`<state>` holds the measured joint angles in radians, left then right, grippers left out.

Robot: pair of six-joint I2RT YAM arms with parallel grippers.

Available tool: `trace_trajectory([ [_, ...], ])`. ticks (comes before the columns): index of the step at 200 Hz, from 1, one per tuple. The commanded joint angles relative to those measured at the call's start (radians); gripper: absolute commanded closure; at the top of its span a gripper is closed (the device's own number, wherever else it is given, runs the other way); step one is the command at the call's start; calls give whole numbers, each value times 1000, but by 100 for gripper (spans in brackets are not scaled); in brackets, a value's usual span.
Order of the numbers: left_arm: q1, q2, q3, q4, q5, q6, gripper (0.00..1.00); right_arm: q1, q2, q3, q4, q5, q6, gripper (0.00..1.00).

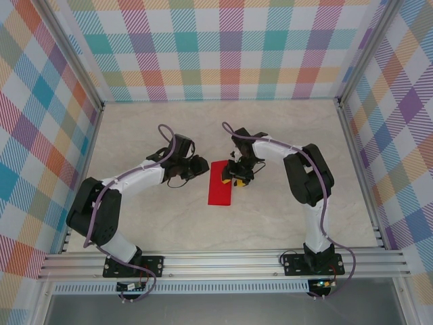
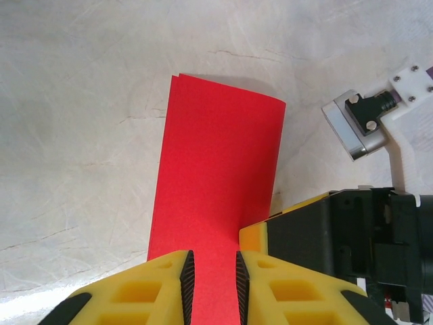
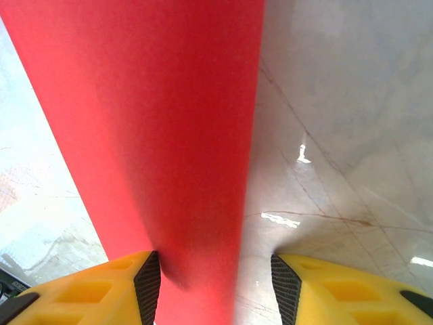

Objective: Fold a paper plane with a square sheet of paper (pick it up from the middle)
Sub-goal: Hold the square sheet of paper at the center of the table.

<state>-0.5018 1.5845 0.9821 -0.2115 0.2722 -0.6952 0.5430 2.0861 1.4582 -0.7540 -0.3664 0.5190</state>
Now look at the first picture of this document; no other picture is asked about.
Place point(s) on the aluminium right side rail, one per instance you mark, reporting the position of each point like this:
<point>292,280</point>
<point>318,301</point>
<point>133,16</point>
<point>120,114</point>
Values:
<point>352,142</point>

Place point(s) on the left small circuit board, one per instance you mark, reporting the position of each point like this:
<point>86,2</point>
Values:
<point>128,287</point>

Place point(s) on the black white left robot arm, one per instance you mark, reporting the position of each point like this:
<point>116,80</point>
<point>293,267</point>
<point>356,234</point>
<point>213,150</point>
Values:
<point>94,223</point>

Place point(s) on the aluminium mounting rail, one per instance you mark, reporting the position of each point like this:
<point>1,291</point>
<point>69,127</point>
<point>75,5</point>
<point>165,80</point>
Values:
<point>220,264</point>

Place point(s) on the aluminium frame post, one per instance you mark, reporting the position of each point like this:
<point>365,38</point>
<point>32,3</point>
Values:
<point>67,50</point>
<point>368,50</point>

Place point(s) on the aluminium left side rail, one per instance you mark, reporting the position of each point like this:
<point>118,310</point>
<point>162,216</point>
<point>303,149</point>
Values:
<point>91,142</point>

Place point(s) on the grey metal panel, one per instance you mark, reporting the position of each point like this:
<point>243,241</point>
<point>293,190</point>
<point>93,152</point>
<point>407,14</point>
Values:
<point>220,309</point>

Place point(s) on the right small circuit board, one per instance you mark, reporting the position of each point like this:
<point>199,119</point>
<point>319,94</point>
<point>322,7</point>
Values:
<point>323,284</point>

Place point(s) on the red paper sheet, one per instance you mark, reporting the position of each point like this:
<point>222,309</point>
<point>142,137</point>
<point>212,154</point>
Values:
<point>218,193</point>

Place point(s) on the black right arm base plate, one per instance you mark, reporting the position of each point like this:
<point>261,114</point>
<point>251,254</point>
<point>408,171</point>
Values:
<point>292,265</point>

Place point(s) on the aluminium left frame post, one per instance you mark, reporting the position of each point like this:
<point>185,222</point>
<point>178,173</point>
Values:
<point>67,50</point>

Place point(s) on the small circuit board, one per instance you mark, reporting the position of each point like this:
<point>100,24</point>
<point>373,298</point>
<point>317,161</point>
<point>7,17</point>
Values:
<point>128,287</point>
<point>323,284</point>

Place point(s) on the aluminium right frame post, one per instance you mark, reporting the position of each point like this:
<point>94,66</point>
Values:
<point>368,50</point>

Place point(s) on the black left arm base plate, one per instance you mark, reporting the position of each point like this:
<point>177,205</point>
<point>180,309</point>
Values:
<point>154,265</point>

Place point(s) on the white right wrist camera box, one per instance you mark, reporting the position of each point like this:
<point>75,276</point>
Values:
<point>235,157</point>

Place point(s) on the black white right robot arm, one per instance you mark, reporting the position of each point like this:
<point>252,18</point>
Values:
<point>309,176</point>

